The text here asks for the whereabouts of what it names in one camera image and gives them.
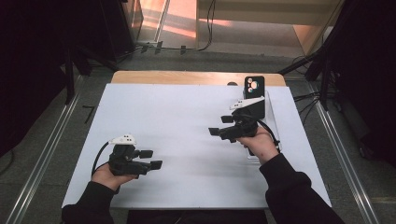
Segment wooden table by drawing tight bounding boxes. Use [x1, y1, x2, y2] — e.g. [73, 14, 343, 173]
[110, 70, 287, 88]

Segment black phone case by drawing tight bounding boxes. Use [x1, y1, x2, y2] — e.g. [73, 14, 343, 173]
[243, 75, 266, 121]

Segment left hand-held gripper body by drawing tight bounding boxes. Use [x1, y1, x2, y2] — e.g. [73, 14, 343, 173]
[107, 133, 152, 177]

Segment right hand-held gripper cable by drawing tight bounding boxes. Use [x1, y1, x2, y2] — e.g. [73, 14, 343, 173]
[256, 119, 282, 154]

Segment metal pole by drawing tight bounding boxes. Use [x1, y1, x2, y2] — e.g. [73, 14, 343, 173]
[153, 0, 172, 44]

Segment dark cabinet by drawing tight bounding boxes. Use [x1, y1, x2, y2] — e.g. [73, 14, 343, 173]
[101, 0, 145, 63]

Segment white work board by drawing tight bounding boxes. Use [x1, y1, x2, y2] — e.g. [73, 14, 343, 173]
[61, 82, 332, 209]

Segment left hand-held gripper cable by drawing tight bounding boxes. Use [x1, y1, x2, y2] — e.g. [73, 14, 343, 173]
[91, 141, 112, 177]

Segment person's left hand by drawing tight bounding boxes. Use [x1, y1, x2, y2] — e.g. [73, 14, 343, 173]
[91, 162, 138, 191]

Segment clear plastic tray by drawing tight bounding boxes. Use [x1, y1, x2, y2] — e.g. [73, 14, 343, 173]
[242, 89, 282, 161]

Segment person's right hand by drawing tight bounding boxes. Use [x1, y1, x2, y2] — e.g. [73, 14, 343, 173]
[237, 125, 280, 165]

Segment black stand leg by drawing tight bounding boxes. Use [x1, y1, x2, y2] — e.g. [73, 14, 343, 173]
[63, 46, 77, 105]

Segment hand-held gripper cable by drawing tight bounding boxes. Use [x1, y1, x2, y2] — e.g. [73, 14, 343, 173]
[91, 141, 112, 177]
[256, 119, 282, 154]

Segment black hanging cable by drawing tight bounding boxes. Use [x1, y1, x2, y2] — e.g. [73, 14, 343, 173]
[180, 0, 218, 53]

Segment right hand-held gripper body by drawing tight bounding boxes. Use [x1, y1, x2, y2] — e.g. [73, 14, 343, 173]
[219, 95, 266, 144]

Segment black floor cables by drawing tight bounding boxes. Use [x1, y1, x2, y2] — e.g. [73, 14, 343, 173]
[291, 91, 322, 126]

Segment black curtain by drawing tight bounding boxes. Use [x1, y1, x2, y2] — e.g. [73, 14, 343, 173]
[0, 0, 106, 158]
[325, 0, 396, 167]

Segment metal floor rail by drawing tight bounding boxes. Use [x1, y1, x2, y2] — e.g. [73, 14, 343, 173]
[5, 74, 83, 224]
[310, 99, 381, 224]

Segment black tripod stand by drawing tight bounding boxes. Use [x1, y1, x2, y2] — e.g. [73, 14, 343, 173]
[278, 27, 332, 112]

